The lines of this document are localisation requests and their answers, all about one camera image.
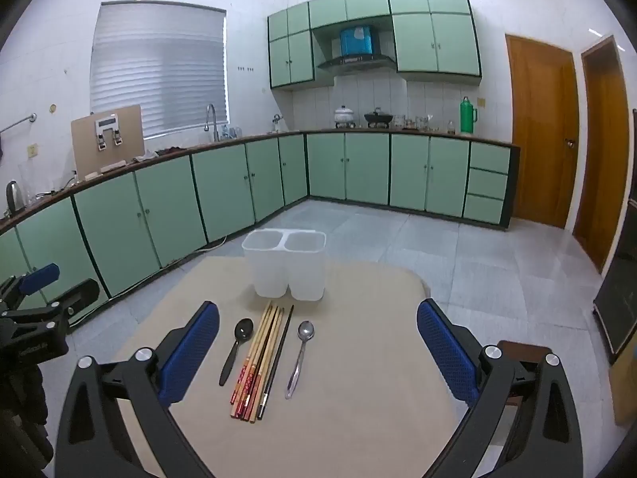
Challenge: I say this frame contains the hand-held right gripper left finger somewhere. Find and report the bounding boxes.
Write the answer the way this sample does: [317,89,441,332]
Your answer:
[54,301,221,478]

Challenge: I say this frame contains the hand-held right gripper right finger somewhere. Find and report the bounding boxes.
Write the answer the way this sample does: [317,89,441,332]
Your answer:
[416,299,584,478]

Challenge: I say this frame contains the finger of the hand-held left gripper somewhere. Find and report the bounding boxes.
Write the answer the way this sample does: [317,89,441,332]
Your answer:
[0,263,61,310]
[15,279,100,327]

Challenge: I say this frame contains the black plastic spoon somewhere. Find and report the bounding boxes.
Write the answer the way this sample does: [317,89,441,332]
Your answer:
[219,319,256,387]

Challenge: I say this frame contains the red floral handle chopstick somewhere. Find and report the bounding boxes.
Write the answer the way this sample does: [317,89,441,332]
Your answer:
[230,301,274,405]
[235,303,276,414]

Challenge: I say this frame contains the red striped handle chopstick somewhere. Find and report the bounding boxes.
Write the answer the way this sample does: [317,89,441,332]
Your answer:
[244,306,281,419]
[239,304,278,418]

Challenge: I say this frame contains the black chopstick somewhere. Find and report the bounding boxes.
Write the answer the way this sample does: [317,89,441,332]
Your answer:
[248,307,284,421]
[259,305,295,419]

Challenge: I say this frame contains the metal spoon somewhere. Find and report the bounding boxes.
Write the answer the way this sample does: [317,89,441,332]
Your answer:
[285,321,315,400]

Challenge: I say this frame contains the white two-compartment utensil holder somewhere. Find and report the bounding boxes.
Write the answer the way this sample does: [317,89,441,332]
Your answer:
[242,228,328,302]

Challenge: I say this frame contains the brown wooden stool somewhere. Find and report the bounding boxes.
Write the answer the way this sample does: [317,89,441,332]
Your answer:
[498,339,547,399]

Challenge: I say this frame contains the electric kettle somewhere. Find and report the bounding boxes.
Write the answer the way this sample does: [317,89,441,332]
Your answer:
[5,180,25,212]

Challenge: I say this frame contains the green base cabinets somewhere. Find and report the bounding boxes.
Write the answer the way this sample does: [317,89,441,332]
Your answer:
[0,129,521,304]

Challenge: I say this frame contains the wooden board with mounts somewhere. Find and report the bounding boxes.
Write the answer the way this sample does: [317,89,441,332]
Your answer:
[70,106,146,172]

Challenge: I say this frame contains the black chair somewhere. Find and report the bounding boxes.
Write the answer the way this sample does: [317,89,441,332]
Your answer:
[592,246,637,359]

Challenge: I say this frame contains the metal kitchen faucet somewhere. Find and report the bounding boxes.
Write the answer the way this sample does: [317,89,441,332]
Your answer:
[205,104,221,143]

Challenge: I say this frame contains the cluster of glass jars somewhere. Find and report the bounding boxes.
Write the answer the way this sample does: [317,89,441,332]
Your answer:
[395,114,456,134]

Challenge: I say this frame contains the green thermos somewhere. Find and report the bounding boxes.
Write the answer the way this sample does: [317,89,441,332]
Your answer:
[459,96,479,134]

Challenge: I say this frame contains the wooden door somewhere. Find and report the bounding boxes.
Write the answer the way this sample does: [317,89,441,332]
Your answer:
[572,36,632,274]
[505,34,579,230]

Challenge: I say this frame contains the white window blind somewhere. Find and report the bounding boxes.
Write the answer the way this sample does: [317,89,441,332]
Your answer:
[90,1,231,140]

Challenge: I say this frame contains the black range hood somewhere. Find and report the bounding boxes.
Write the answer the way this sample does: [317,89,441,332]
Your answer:
[317,54,397,76]

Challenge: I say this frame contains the blue range hood cover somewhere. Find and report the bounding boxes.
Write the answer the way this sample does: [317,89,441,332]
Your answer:
[340,24,375,55]

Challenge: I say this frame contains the metal towel rail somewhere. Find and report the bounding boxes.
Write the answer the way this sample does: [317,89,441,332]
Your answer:
[0,114,38,135]

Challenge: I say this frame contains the green wall cabinets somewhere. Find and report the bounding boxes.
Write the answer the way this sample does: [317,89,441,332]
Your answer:
[268,0,483,91]

